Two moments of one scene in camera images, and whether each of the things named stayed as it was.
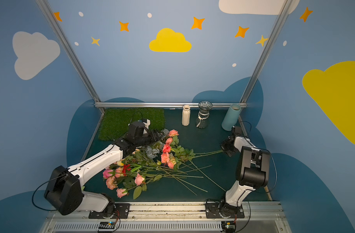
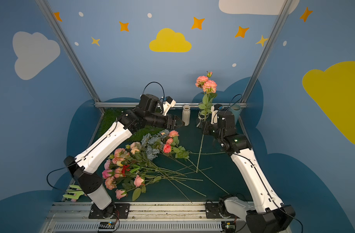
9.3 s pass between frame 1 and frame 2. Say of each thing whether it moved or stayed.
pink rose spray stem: moved
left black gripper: moved
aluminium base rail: stayed
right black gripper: moved
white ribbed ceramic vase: stayed
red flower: stayed
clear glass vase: stayed
